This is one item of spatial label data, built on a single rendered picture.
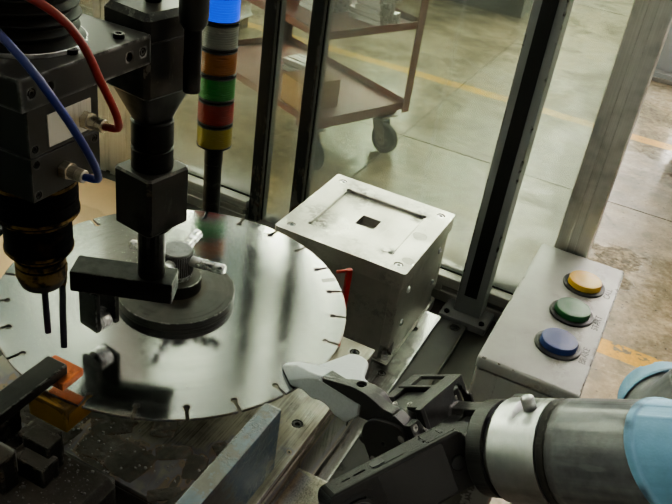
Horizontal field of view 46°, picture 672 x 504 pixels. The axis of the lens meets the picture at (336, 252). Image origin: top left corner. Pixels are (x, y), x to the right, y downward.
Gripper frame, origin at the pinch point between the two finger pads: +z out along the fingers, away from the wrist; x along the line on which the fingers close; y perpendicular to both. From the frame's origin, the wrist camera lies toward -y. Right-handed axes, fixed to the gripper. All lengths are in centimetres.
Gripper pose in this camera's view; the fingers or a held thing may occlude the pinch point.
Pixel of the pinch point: (304, 446)
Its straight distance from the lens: 73.0
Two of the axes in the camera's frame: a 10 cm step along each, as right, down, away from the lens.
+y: 6.4, -3.5, 6.9
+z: -7.0, 1.1, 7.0
